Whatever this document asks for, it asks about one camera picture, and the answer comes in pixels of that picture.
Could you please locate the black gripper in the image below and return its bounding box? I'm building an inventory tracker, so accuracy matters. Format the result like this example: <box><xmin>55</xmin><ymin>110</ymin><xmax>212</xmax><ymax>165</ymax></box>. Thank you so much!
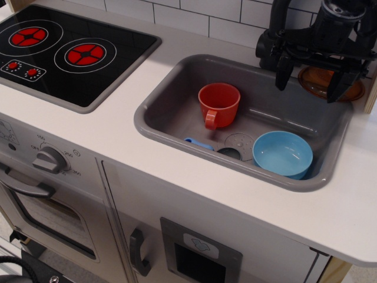
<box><xmin>272</xmin><ymin>2</ymin><xmax>376</xmax><ymax>103</ymax></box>

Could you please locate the blue handled grey spoon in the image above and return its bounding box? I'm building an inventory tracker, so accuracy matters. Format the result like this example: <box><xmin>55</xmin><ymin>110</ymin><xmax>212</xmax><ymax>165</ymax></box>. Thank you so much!
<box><xmin>184</xmin><ymin>137</ymin><xmax>243</xmax><ymax>161</ymax></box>

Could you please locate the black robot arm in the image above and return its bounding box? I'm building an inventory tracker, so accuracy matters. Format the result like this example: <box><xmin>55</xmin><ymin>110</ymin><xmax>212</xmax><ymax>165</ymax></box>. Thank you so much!
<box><xmin>272</xmin><ymin>1</ymin><xmax>376</xmax><ymax>103</ymax></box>

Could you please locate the light blue plastic bowl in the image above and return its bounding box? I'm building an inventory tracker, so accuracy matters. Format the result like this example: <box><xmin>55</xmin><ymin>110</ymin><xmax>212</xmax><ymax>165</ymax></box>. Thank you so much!
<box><xmin>252</xmin><ymin>131</ymin><xmax>313</xmax><ymax>180</ymax></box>

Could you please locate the grey plastic sink basin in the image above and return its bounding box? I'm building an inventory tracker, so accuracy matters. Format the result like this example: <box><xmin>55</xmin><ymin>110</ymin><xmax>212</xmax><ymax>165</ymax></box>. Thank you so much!
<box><xmin>134</xmin><ymin>55</ymin><xmax>353</xmax><ymax>192</ymax></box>

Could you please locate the orange transparent pot lid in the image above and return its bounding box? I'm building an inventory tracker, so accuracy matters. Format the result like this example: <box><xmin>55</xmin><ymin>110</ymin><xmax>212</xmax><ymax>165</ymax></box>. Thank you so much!
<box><xmin>298</xmin><ymin>67</ymin><xmax>365</xmax><ymax>102</ymax></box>

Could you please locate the dark grey toy faucet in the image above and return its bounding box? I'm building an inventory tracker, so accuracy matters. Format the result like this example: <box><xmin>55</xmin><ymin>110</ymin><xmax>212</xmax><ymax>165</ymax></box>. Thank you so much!
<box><xmin>256</xmin><ymin>0</ymin><xmax>291</xmax><ymax>71</ymax></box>

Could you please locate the orange plastic cup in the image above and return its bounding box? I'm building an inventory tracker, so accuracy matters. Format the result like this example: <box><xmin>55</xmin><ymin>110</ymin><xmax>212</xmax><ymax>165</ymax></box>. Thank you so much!
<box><xmin>198</xmin><ymin>83</ymin><xmax>241</xmax><ymax>130</ymax></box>

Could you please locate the grey dispenser panel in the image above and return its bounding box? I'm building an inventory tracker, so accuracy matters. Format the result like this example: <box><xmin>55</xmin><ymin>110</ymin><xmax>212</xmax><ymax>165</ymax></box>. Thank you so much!
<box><xmin>160</xmin><ymin>217</ymin><xmax>243</xmax><ymax>282</ymax></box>

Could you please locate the black toy stove top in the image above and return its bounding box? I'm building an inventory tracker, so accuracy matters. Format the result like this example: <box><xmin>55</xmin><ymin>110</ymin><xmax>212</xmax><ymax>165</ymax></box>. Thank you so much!
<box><xmin>1</xmin><ymin>5</ymin><xmax>161</xmax><ymax>114</ymax></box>

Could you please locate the grey oven dial knob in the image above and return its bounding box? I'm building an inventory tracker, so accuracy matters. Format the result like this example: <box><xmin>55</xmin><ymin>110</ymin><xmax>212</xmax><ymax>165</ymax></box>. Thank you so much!
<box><xmin>32</xmin><ymin>146</ymin><xmax>67</xmax><ymax>174</ymax></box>

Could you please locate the white oven door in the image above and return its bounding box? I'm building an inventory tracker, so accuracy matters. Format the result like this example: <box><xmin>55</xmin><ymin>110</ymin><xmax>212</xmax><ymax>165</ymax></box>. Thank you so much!
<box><xmin>1</xmin><ymin>167</ymin><xmax>127</xmax><ymax>282</ymax></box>

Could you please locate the grey cabinet door handle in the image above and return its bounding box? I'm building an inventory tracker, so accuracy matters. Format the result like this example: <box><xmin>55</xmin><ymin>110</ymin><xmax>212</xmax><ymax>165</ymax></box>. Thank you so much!
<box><xmin>129</xmin><ymin>228</ymin><xmax>151</xmax><ymax>277</ymax></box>

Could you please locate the grey oven door handle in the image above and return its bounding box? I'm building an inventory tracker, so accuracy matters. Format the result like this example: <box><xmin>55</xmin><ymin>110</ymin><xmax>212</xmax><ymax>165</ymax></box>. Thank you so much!
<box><xmin>1</xmin><ymin>163</ymin><xmax>55</xmax><ymax>199</ymax></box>

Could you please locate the black cable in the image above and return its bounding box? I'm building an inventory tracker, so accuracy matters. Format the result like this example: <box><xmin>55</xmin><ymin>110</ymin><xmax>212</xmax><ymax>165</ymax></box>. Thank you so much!
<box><xmin>0</xmin><ymin>255</ymin><xmax>36</xmax><ymax>283</ymax></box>

